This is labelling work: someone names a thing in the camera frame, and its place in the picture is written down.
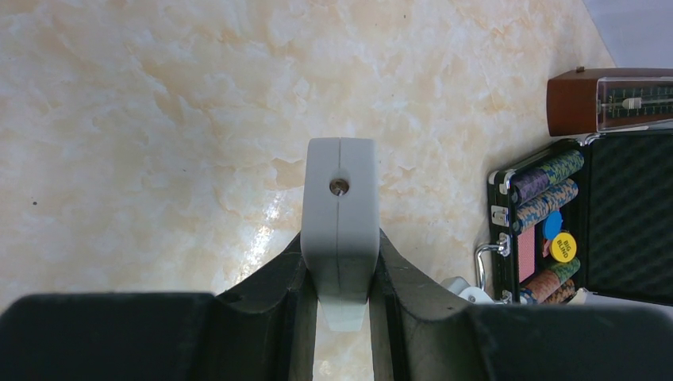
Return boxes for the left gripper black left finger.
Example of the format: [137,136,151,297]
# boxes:
[1,239,317,380]

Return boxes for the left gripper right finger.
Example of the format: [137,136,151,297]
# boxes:
[369,236,672,380]

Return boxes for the yellow poker chip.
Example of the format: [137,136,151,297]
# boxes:
[549,232,578,263]

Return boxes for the blue poker chip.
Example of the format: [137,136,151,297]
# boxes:
[542,210,563,241]

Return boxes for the black poker chip case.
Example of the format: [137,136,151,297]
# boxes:
[475,129,672,306]

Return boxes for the brown wooden metronome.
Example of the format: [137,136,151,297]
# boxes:
[546,67,672,137]

